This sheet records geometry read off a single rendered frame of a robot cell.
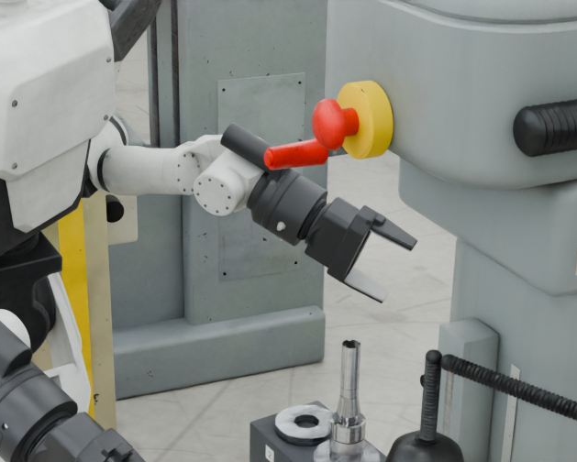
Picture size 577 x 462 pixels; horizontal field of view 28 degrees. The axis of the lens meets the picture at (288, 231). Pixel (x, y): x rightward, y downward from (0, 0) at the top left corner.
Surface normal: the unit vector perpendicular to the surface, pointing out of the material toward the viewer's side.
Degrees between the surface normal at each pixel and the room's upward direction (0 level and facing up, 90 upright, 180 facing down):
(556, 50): 90
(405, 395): 0
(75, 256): 90
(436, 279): 0
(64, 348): 90
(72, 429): 25
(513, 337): 90
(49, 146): 100
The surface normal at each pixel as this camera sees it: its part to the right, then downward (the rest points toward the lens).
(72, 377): 0.51, -0.11
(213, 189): -0.45, 0.52
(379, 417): 0.02, -0.92
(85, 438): 0.39, -0.75
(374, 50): -0.90, 0.16
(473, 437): 0.44, 0.36
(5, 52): 0.69, -0.34
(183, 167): 0.86, 0.04
